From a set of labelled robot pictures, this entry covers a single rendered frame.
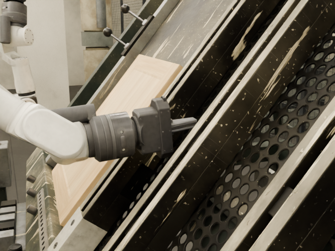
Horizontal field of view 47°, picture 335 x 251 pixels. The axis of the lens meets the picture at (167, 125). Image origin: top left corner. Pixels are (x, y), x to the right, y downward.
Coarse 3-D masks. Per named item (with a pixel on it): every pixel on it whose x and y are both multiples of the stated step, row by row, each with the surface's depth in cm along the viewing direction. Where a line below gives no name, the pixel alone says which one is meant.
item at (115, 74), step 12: (168, 0) 156; (156, 12) 158; (168, 12) 157; (156, 24) 156; (144, 36) 156; (132, 48) 156; (120, 60) 158; (132, 60) 157; (120, 72) 156; (108, 84) 156; (96, 96) 155; (96, 108) 156; (48, 156) 157
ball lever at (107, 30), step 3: (108, 27) 158; (105, 30) 157; (108, 30) 157; (111, 30) 158; (105, 33) 157; (108, 33) 157; (111, 33) 158; (108, 36) 158; (114, 36) 158; (117, 39) 157; (120, 42) 157; (123, 42) 157; (126, 45) 156; (129, 45) 156; (126, 48) 156
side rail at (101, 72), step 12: (156, 0) 178; (144, 12) 178; (132, 24) 177; (120, 36) 181; (132, 36) 178; (120, 48) 178; (108, 60) 177; (96, 72) 177; (108, 72) 179; (84, 84) 181; (96, 84) 178; (84, 96) 178
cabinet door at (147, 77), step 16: (144, 64) 136; (160, 64) 123; (176, 64) 112; (128, 80) 141; (144, 80) 127; (160, 80) 114; (112, 96) 144; (128, 96) 130; (144, 96) 118; (160, 96) 110; (96, 112) 149; (112, 112) 134; (128, 112) 121; (96, 160) 118; (112, 160) 110; (64, 176) 133; (80, 176) 121; (96, 176) 110; (64, 192) 123; (80, 192) 112; (64, 208) 114; (64, 224) 110
